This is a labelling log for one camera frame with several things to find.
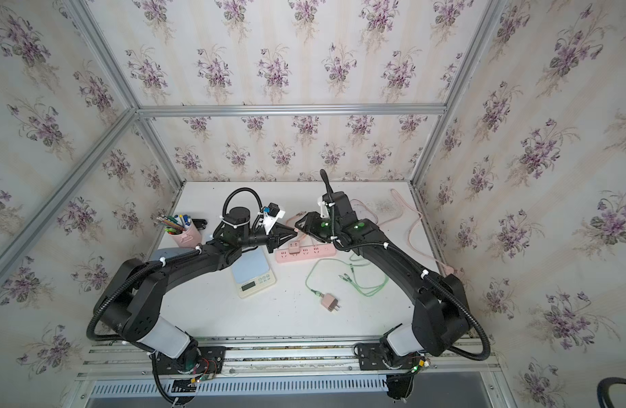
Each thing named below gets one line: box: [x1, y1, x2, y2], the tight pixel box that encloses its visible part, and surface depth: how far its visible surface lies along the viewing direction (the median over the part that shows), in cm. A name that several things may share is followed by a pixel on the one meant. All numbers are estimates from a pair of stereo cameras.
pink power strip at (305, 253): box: [274, 243, 337, 264], surface depth 95 cm
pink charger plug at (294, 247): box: [288, 241, 301, 256], surface depth 94 cm
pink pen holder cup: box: [170, 219, 202, 249], surface depth 92 cm
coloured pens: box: [156, 214, 193, 236], surface depth 94 cm
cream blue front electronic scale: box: [231, 245, 277, 299], surface depth 90 cm
